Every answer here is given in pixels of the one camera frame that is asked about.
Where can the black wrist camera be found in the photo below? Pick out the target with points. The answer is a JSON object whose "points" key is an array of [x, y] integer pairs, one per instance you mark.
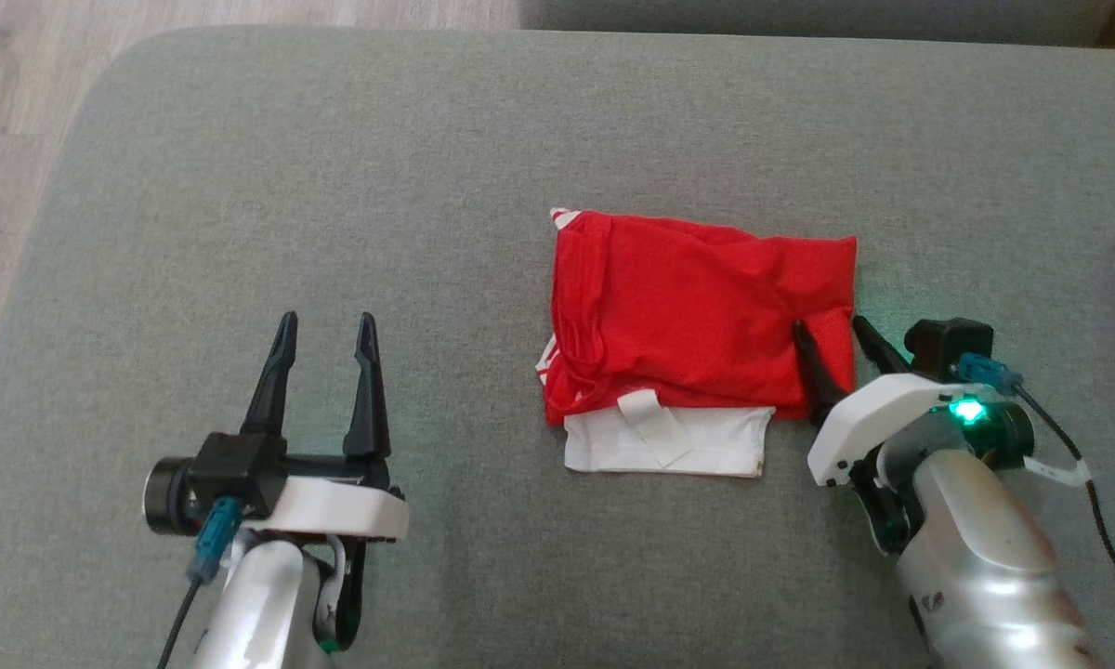
{"points": [[237, 469], [948, 344]]}

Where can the red number 23 basketball jersey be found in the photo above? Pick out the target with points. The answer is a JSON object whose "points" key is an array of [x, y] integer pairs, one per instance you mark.
{"points": [[688, 307]]}

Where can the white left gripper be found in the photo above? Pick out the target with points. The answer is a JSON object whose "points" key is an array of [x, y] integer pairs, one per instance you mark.
{"points": [[344, 509]]}

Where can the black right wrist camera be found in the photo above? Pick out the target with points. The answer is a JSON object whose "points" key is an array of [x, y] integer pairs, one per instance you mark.
{"points": [[948, 344]]}

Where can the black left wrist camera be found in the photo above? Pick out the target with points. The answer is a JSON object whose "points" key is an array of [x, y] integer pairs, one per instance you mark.
{"points": [[237, 469]]}

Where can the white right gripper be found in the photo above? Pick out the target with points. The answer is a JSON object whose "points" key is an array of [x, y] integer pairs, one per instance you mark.
{"points": [[869, 409]]}

